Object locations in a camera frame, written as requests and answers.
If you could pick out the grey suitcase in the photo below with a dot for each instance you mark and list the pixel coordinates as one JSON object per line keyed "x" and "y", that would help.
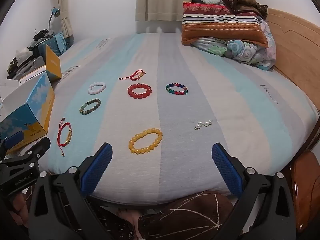
{"x": 27, "y": 66}

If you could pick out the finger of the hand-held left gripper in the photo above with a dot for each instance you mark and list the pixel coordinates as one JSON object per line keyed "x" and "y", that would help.
{"x": 41, "y": 146}
{"x": 13, "y": 138}

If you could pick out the wooden chair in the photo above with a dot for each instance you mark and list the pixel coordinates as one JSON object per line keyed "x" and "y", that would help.
{"x": 307, "y": 185}

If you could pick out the person's left hand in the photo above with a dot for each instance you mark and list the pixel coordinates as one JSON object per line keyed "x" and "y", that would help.
{"x": 18, "y": 208}

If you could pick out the beige side curtain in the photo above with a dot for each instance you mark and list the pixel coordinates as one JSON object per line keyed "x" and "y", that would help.
{"x": 65, "y": 10}

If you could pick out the striped red orange pillow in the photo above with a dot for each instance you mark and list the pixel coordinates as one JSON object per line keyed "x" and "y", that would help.
{"x": 220, "y": 23}

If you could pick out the blue desk lamp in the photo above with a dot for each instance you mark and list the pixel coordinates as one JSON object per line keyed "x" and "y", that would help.
{"x": 55, "y": 11}

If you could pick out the blue yellow cardboard box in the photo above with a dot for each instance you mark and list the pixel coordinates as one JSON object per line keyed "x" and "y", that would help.
{"x": 32, "y": 110}

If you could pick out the wooden headboard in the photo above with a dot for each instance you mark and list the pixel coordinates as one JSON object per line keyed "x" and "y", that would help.
{"x": 295, "y": 50}

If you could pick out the floral quilt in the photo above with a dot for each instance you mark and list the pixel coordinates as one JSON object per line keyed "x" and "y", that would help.
{"x": 240, "y": 51}

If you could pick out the light blue cloth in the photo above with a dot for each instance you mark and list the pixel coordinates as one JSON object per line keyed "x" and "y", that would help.
{"x": 60, "y": 41}

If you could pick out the clear plastic bag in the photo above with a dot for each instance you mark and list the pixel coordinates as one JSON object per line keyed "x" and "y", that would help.
{"x": 23, "y": 53}

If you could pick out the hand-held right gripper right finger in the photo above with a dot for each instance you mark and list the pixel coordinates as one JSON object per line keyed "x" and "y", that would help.
{"x": 227, "y": 168}

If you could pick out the white flat box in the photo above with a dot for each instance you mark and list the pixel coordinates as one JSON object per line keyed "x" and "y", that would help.
{"x": 32, "y": 75}

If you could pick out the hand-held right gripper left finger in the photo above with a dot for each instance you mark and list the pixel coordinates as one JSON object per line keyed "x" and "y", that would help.
{"x": 98, "y": 168}

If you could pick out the teal suitcase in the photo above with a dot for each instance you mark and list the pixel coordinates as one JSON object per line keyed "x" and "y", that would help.
{"x": 51, "y": 47}

